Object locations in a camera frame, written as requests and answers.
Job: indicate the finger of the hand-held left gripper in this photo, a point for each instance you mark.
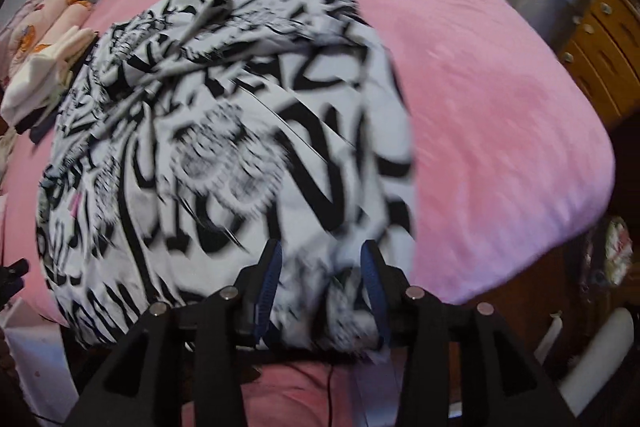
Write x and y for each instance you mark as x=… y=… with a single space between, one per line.
x=12 y=277

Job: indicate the folded pink bear-print quilt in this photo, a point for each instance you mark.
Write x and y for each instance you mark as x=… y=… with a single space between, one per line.
x=30 y=22

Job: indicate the white garment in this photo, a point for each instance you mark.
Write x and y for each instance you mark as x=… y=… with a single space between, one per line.
x=35 y=77

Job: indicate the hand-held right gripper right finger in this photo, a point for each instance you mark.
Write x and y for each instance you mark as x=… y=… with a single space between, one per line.
x=374 y=292

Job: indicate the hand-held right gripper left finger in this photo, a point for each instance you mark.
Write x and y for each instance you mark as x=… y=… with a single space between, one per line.
x=267 y=287

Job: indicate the white nightstand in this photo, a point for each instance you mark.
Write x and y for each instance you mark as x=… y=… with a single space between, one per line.
x=35 y=367

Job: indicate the white plastic object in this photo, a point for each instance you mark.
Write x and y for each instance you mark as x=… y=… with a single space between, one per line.
x=600 y=357

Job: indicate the white black lettered jacket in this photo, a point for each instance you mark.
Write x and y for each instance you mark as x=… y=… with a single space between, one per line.
x=250 y=132

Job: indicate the person's pink pants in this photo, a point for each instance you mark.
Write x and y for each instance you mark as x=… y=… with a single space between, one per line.
x=290 y=397

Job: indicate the floral slipper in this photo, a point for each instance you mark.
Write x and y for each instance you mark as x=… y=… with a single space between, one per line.
x=617 y=252

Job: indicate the wooden drawer cabinet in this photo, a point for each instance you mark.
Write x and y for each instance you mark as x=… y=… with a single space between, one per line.
x=610 y=57

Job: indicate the bed with pink sheet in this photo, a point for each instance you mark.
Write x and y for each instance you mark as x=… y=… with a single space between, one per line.
x=500 y=132

